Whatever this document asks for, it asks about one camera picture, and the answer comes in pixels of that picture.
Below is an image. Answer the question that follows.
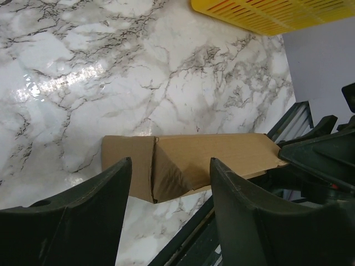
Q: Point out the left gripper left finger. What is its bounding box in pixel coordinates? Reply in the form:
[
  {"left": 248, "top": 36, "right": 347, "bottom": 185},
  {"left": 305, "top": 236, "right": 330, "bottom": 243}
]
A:
[{"left": 1, "top": 157, "right": 132, "bottom": 265}]

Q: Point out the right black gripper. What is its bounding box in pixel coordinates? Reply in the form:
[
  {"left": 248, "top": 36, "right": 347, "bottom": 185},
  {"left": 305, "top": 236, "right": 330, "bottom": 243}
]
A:
[{"left": 277, "top": 83, "right": 355, "bottom": 206}]

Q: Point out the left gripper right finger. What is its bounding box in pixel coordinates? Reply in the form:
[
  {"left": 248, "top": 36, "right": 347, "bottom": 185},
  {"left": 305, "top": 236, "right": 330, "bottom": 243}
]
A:
[{"left": 210, "top": 158, "right": 354, "bottom": 265}]

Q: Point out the brown cardboard box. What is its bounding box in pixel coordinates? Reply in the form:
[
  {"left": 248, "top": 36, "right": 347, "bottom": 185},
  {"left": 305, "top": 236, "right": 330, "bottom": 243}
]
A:
[{"left": 101, "top": 133, "right": 287, "bottom": 204}]

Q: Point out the yellow plastic basket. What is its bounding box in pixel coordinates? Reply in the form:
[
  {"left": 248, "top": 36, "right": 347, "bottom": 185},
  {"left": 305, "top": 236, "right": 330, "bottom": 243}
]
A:
[{"left": 191, "top": 0, "right": 354, "bottom": 36}]

